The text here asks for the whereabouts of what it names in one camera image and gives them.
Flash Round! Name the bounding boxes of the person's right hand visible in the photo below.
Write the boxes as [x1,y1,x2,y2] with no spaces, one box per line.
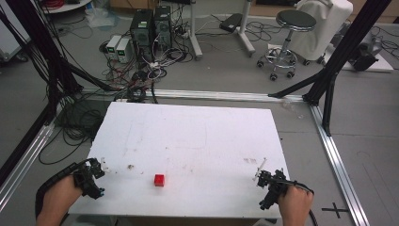
[277,186,314,226]

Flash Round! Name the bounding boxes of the black frame post with cables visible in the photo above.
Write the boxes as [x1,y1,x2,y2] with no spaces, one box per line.
[0,0,120,126]

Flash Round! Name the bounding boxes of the tangle of floor cables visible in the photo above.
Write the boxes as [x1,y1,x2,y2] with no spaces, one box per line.
[98,27,192,105]

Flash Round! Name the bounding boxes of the black round stool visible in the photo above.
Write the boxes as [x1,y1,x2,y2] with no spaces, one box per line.
[256,8,318,82]

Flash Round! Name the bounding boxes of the person's left hand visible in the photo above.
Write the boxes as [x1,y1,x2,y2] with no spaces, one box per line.
[42,175,85,220]

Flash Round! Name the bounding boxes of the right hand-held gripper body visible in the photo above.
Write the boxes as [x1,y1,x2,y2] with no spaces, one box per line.
[265,169,290,203]

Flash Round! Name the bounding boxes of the grey bench power supply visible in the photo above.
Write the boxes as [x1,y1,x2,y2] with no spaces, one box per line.
[115,38,133,64]
[105,34,123,56]

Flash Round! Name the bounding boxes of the black frame post with braces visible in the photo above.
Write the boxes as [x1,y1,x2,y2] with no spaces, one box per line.
[267,0,393,137]

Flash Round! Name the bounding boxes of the red cube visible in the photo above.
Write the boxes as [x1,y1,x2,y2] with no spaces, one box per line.
[153,173,166,188]

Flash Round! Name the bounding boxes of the white thin stick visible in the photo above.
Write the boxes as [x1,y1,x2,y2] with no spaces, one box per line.
[252,157,268,182]

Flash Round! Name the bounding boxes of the black device on white board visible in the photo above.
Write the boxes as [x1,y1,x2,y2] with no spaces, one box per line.
[325,29,395,73]

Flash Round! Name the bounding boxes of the white round table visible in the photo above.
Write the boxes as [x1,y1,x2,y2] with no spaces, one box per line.
[40,0,94,15]

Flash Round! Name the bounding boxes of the large black computer tower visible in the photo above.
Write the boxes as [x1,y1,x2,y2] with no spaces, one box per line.
[129,8,155,63]

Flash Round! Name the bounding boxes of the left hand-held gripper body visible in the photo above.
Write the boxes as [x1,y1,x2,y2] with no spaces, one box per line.
[73,165,99,200]

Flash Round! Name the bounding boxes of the narrow black computer tower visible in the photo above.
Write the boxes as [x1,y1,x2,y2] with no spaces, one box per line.
[152,5,173,52]

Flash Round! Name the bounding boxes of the clear plastic bag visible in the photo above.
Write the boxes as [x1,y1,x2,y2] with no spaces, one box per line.
[85,7,120,30]

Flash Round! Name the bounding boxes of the flat black box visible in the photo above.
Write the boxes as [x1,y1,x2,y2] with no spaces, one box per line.
[218,12,244,34]

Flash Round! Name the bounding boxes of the white panel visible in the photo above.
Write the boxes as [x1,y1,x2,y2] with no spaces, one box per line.
[0,0,32,63]

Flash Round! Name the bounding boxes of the aluminium floor rail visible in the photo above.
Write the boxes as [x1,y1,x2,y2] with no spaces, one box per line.
[0,121,57,213]
[79,87,306,104]
[308,104,372,226]

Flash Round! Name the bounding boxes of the white cloth-covered object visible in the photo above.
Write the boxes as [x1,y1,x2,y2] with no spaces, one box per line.
[287,0,355,62]

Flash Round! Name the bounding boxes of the coil of black cables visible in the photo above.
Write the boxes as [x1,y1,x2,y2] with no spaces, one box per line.
[38,96,111,167]

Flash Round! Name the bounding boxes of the loose black floor cables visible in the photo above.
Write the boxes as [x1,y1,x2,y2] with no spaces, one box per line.
[244,20,285,43]

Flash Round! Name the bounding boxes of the white desk leg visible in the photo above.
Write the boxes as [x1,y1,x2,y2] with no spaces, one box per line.
[187,0,203,61]
[236,0,257,58]

